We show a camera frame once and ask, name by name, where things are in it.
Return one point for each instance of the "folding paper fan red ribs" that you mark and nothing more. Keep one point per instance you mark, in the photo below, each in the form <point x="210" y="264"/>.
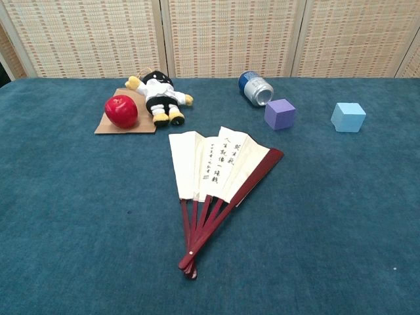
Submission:
<point x="213" y="164"/>

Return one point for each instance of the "brown cardboard sheet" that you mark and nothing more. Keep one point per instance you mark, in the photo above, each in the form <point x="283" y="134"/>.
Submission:
<point x="144" y="123"/>

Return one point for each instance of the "purple cube block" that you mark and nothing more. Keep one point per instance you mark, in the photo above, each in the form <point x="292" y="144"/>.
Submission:
<point x="279" y="115"/>

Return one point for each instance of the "blue silver tin can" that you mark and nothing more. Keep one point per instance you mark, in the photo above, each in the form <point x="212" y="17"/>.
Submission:
<point x="254" y="88"/>

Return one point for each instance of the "black white plush doll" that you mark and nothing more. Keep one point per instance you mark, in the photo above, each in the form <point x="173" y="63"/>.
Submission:
<point x="159" y="93"/>

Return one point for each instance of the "red apple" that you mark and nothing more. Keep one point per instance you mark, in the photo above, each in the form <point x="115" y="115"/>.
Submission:
<point x="120" y="111"/>

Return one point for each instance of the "light blue cube block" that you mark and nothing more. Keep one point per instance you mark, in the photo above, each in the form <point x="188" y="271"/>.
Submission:
<point x="348" y="117"/>

